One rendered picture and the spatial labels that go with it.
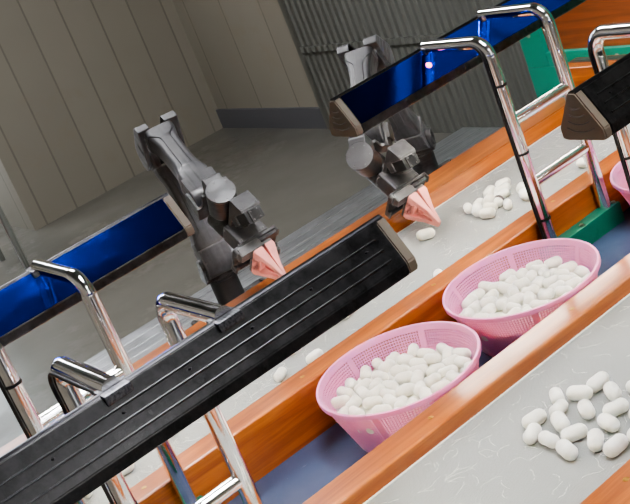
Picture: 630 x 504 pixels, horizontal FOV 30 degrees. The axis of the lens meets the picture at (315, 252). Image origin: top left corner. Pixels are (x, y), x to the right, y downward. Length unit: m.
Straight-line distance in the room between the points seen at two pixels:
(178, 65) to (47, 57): 0.82
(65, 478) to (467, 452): 0.60
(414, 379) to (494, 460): 0.30
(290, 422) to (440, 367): 0.26
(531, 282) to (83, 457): 0.99
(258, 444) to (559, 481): 0.56
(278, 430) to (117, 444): 0.67
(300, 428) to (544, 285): 0.47
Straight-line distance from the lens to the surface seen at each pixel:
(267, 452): 1.90
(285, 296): 1.35
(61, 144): 6.92
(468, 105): 5.37
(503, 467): 1.57
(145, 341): 2.64
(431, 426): 1.66
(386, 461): 1.63
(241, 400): 2.01
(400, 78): 2.14
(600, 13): 2.69
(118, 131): 7.06
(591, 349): 1.77
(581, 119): 1.65
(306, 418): 1.93
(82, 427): 1.26
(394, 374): 1.90
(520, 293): 1.99
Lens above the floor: 1.58
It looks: 20 degrees down
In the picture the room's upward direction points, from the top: 22 degrees counter-clockwise
